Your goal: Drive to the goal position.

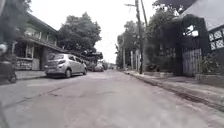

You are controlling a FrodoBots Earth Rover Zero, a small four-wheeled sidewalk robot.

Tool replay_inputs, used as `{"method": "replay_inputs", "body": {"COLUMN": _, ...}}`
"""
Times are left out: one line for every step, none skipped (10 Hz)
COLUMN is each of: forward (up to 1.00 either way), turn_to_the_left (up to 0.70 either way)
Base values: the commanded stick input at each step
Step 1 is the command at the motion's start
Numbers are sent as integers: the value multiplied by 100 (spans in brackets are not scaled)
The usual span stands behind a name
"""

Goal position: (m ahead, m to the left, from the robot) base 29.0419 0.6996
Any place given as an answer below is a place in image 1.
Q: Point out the vehicle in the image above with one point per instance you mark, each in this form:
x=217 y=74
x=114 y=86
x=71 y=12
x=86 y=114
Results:
x=97 y=67

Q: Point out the row of trees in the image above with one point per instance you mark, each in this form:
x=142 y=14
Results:
x=133 y=43

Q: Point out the utility pole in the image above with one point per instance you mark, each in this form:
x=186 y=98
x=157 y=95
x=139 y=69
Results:
x=139 y=36

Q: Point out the grey concrete road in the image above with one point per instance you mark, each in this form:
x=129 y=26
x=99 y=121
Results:
x=106 y=103

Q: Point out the large leafy tree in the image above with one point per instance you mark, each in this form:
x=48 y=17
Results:
x=80 y=33

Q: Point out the silver hatchback car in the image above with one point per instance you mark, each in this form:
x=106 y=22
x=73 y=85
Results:
x=65 y=65

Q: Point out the concrete pavement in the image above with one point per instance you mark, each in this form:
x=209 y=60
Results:
x=186 y=87

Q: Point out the two-storey house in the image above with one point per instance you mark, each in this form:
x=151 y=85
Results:
x=35 y=46

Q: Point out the dark house with gate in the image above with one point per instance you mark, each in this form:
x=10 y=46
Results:
x=196 y=43

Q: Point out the motorcycle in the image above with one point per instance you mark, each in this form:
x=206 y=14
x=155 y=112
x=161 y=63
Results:
x=6 y=66

